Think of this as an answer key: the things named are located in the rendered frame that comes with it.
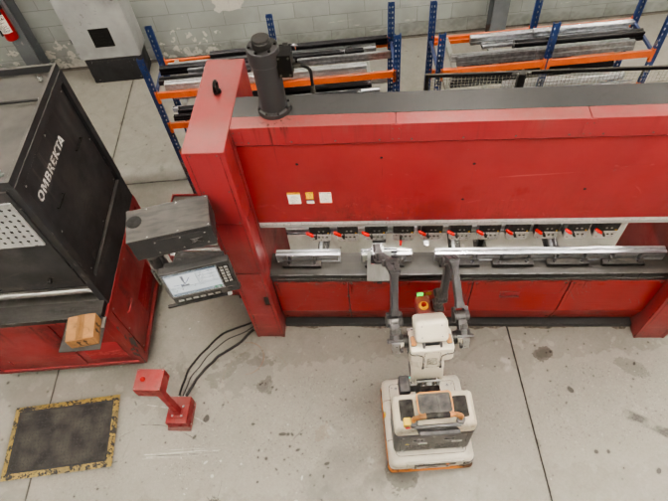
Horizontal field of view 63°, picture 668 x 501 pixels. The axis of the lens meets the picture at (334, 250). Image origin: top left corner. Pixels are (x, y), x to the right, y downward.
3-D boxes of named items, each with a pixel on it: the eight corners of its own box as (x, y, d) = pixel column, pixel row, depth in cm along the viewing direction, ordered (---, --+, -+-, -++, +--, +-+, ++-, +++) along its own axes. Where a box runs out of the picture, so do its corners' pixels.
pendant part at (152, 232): (170, 313, 383) (123, 244, 314) (169, 284, 397) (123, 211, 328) (241, 297, 387) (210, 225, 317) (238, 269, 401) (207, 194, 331)
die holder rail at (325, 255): (277, 262, 429) (275, 255, 421) (277, 255, 433) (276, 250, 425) (340, 261, 425) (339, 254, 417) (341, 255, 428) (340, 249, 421)
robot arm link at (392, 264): (387, 265, 333) (403, 264, 334) (382, 257, 346) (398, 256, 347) (388, 330, 349) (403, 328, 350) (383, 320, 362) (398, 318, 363)
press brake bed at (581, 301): (286, 327, 494) (270, 278, 426) (288, 306, 506) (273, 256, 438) (629, 327, 469) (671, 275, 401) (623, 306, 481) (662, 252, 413)
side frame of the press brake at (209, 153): (257, 337, 490) (179, 154, 303) (267, 258, 539) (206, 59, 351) (284, 337, 488) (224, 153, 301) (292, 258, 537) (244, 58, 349)
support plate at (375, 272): (367, 281, 400) (367, 280, 399) (367, 251, 415) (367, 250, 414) (392, 281, 398) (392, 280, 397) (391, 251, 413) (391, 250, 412)
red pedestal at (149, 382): (167, 430, 447) (128, 395, 380) (173, 401, 462) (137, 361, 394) (191, 430, 446) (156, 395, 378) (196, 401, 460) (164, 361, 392)
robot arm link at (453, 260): (446, 252, 352) (461, 251, 353) (440, 256, 366) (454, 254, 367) (455, 322, 346) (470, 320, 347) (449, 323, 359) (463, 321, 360)
